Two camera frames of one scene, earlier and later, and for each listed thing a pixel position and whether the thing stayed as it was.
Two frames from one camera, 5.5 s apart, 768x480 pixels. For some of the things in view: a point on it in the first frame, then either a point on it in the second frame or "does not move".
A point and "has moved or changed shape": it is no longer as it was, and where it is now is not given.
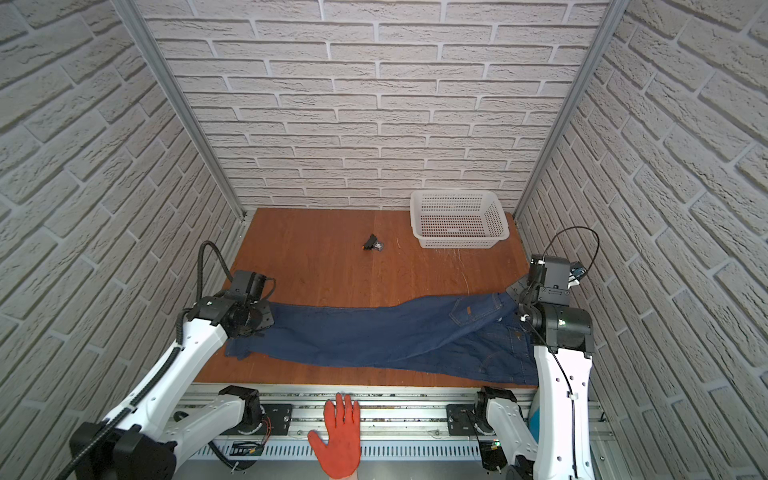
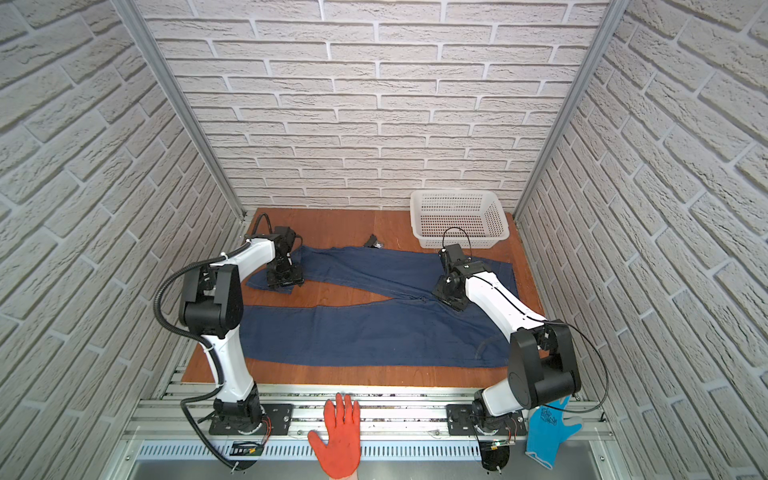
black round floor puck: x=492 y=454 does not move
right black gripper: x=518 y=291 to x=439 y=293
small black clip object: x=373 y=244 does not move
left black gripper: x=270 y=321 to x=276 y=282
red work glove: x=340 y=457 does not move
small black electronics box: x=246 y=448 does not move
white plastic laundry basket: x=457 y=219 does not move
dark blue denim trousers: x=477 y=336 has moved or changed shape
